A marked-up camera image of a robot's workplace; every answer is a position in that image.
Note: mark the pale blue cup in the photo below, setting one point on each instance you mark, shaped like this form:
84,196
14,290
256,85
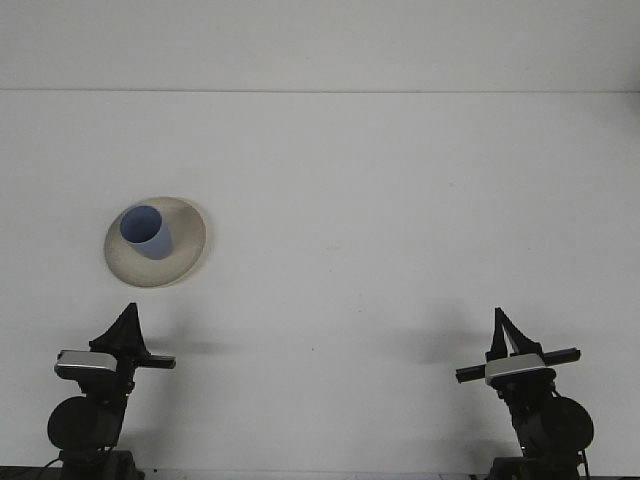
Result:
150,240

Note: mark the pale round plate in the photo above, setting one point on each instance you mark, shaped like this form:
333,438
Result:
165,272

